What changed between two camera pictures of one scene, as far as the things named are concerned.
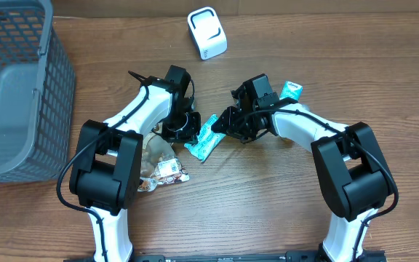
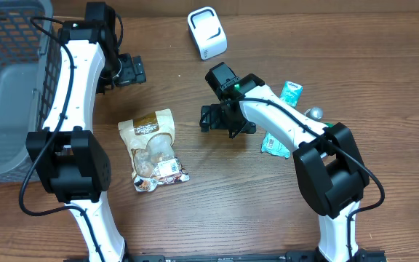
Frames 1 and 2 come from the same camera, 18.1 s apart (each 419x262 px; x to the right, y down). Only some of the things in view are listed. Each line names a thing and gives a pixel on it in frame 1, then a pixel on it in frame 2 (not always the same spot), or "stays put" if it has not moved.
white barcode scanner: [207, 32] stays put
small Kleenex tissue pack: [291, 90] stays put
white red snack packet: [166, 172] stays put
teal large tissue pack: [207, 139] -> [272, 145]
